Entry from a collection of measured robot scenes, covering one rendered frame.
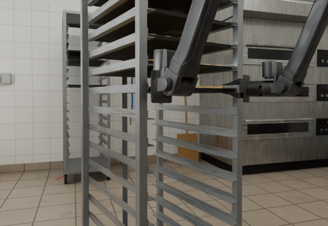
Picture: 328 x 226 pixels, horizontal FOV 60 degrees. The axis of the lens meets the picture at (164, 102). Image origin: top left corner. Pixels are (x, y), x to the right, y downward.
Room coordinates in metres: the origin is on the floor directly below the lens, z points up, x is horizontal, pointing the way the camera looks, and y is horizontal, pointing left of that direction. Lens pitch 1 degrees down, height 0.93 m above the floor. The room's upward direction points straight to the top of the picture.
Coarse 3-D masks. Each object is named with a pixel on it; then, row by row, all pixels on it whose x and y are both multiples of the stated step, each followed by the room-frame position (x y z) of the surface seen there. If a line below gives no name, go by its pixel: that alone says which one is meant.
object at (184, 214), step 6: (156, 198) 1.69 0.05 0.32; (162, 198) 1.63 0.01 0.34; (162, 204) 1.60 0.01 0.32; (168, 204) 1.58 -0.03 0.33; (174, 204) 1.53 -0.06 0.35; (174, 210) 1.51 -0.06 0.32; (180, 210) 1.48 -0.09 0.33; (180, 216) 1.44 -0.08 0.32; (186, 216) 1.44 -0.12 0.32; (192, 216) 1.40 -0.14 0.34; (192, 222) 1.37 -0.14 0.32; (198, 222) 1.36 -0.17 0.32; (204, 222) 1.32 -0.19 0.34
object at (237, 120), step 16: (240, 0) 1.16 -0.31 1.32; (240, 16) 1.16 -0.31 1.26; (240, 32) 1.16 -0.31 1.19; (240, 48) 1.16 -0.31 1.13; (240, 64) 1.16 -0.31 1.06; (240, 112) 1.16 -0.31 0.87; (240, 128) 1.16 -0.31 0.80; (240, 144) 1.16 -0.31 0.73; (240, 160) 1.16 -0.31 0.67; (240, 176) 1.17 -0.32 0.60; (240, 192) 1.17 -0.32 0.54; (240, 208) 1.17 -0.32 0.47; (240, 224) 1.17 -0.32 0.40
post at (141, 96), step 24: (144, 0) 0.92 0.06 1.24; (144, 24) 0.92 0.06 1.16; (144, 48) 0.92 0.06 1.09; (144, 72) 0.92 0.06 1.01; (144, 96) 0.92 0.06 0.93; (144, 120) 0.92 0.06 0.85; (144, 144) 0.92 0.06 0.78; (144, 168) 0.92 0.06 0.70; (144, 192) 0.92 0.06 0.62; (144, 216) 0.92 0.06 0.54
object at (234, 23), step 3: (228, 21) 1.20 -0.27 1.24; (231, 21) 1.18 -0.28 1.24; (234, 21) 1.17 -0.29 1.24; (237, 21) 1.16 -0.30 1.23; (231, 24) 1.18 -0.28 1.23; (234, 24) 1.17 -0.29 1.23; (237, 24) 1.16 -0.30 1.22; (225, 27) 1.18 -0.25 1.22; (228, 27) 1.18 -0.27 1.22; (231, 27) 1.18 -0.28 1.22; (213, 30) 1.24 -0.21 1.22; (216, 30) 1.23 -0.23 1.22; (219, 30) 1.23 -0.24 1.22; (222, 30) 1.23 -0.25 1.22; (210, 33) 1.29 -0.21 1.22
